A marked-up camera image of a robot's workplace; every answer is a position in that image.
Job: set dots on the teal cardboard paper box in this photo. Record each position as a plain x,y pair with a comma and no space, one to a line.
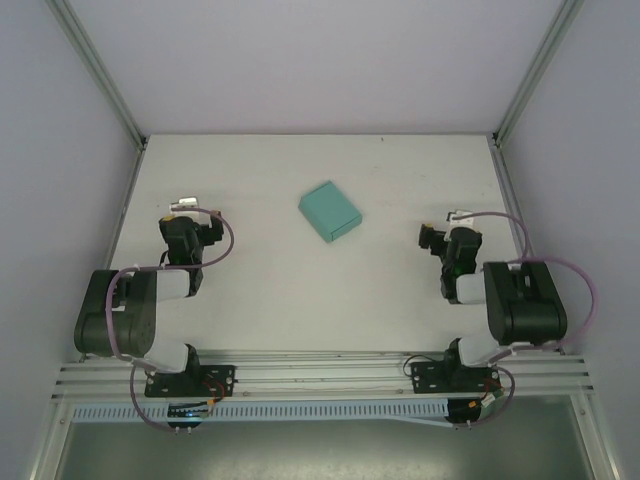
327,210

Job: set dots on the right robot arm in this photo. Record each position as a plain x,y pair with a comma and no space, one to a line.
525,305

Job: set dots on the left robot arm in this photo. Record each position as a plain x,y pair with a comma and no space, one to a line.
125,310

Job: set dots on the black round controller box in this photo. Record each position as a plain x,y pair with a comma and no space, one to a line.
185,420
467,414

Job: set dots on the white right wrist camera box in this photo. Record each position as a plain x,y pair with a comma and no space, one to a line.
462,217

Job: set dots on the aluminium table side rail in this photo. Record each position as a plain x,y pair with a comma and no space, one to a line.
122,215
505,175

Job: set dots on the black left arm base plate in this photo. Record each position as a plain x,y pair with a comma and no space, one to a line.
222,375

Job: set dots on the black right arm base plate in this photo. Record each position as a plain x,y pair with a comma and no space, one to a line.
425,377

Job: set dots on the aluminium frame post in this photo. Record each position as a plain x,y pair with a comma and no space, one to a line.
102,75
534,75

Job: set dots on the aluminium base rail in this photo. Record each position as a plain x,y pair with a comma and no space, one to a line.
320,375

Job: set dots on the aluminium frame leg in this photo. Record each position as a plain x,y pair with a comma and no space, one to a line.
600,440
50,440

